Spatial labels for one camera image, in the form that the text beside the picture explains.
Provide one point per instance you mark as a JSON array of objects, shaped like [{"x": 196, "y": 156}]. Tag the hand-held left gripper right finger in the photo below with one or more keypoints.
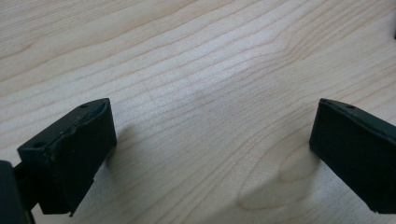
[{"x": 358, "y": 155}]

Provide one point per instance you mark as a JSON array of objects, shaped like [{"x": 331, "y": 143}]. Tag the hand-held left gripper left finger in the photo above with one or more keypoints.
[{"x": 77, "y": 155}]

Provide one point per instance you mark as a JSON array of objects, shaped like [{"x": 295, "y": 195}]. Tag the dark object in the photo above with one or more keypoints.
[{"x": 394, "y": 29}]

